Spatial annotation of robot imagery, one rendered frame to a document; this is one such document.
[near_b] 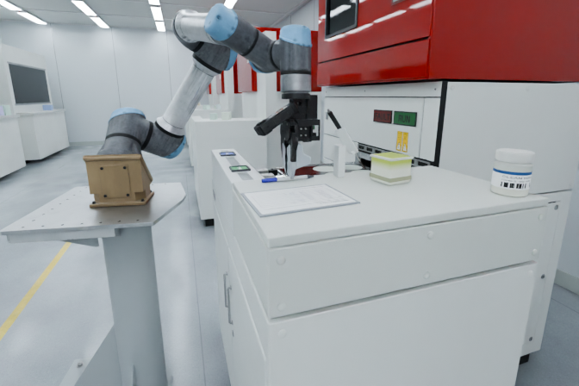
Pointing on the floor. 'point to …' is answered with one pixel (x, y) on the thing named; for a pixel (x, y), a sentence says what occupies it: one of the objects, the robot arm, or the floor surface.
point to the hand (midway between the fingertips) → (288, 174)
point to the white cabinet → (376, 330)
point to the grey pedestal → (127, 319)
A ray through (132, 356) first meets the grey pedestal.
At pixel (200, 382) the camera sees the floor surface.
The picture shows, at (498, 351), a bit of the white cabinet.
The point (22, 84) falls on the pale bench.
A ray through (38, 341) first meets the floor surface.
